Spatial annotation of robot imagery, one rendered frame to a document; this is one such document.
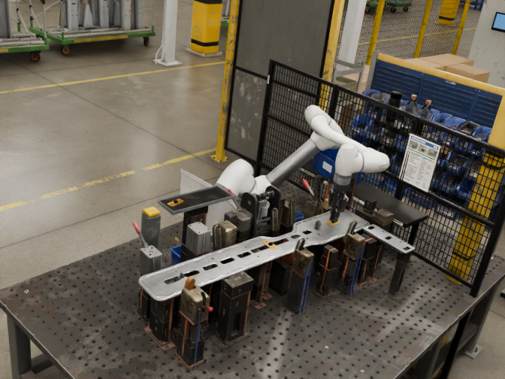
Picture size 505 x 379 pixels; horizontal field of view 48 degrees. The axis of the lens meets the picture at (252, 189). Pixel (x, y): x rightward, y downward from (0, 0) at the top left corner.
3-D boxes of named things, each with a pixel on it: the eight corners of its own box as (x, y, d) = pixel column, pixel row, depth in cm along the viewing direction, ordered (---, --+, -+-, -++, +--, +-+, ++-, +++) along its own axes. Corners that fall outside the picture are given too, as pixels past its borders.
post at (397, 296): (397, 301, 306) (410, 256, 294) (381, 291, 314) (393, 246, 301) (404, 298, 310) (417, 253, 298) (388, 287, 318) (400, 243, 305)
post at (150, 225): (145, 295, 285) (148, 219, 266) (137, 288, 290) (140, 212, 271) (158, 291, 290) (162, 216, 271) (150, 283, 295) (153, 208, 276)
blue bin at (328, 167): (340, 187, 349) (343, 168, 344) (310, 167, 372) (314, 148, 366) (360, 183, 358) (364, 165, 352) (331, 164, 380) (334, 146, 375)
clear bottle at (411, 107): (407, 129, 337) (415, 97, 329) (398, 125, 342) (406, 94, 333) (413, 128, 341) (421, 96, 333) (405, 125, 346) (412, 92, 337)
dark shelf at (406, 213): (404, 228, 318) (406, 224, 316) (294, 167, 376) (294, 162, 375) (427, 219, 331) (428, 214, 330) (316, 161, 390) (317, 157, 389)
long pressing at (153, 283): (161, 307, 234) (161, 304, 233) (133, 279, 249) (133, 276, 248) (373, 225, 319) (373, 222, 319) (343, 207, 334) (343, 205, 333)
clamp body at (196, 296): (189, 374, 242) (196, 305, 226) (170, 353, 252) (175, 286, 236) (210, 364, 249) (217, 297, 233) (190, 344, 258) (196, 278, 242)
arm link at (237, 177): (211, 180, 357) (231, 153, 361) (230, 196, 367) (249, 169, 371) (223, 185, 344) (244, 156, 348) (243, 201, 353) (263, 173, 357)
